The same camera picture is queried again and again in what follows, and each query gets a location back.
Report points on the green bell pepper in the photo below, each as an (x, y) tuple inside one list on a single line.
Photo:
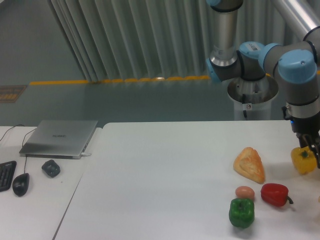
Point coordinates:
[(241, 212)]

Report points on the red bell pepper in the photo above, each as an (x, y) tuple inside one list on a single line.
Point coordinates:
[(275, 194)]

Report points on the black keyboard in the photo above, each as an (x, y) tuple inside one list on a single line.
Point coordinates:
[(7, 170)]

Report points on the yellow bell pepper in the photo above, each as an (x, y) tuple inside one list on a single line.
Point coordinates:
[(303, 160)]

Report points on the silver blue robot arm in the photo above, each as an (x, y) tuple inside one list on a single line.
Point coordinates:
[(293, 67)]

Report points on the small black device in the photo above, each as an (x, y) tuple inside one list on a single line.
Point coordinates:
[(51, 168)]

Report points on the black computer mouse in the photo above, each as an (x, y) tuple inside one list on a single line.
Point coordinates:
[(20, 184)]

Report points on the white pleated curtain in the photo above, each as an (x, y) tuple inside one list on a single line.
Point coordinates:
[(147, 39)]

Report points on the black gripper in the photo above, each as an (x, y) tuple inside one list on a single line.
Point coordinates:
[(305, 127)]

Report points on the white usb plug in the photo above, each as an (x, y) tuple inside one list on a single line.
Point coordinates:
[(84, 154)]

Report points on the triangular bread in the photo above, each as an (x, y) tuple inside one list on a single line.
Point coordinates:
[(249, 165)]

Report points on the silver laptop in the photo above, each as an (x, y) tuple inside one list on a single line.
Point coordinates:
[(61, 139)]

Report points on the brown egg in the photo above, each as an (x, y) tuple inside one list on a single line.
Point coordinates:
[(245, 192)]

